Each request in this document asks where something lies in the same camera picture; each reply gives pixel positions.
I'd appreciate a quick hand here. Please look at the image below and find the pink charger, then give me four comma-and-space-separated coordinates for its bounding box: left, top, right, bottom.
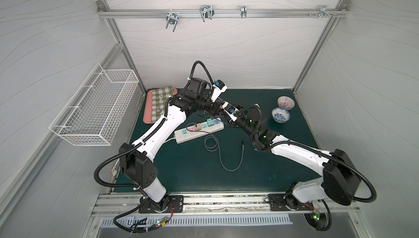
186, 123, 202, 132

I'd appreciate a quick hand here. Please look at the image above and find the teal USB charger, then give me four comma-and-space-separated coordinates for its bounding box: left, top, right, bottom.
207, 119, 215, 126

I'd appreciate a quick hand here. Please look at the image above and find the white wire basket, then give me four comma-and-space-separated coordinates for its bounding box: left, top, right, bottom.
49, 63, 139, 146

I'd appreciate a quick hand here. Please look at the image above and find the aluminium front rail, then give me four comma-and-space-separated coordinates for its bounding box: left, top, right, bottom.
91, 190, 361, 217

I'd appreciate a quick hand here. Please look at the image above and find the green checkered cloth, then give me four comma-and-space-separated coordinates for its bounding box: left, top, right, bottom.
151, 86, 173, 123

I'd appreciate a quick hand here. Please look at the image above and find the metal crossbar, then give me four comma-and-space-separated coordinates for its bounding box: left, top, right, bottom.
98, 6, 350, 19

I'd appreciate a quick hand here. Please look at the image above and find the white power strip cord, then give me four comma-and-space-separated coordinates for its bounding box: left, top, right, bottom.
110, 136, 176, 177

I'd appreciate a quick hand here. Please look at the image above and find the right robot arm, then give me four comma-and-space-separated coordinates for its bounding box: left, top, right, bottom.
225, 104, 378, 206

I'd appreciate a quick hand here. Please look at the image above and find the blue patterned bowl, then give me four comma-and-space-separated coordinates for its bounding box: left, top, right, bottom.
271, 107, 291, 123

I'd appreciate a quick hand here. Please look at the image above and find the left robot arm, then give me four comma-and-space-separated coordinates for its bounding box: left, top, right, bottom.
93, 61, 227, 204

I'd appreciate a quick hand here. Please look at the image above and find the pink striped bowl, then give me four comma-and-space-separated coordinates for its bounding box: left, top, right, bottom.
277, 96, 295, 110

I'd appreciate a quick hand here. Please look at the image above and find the pink tray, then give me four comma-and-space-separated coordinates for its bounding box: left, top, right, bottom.
143, 88, 177, 124

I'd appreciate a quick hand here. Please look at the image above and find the white colourful power strip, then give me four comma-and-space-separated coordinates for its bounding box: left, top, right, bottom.
174, 119, 224, 144

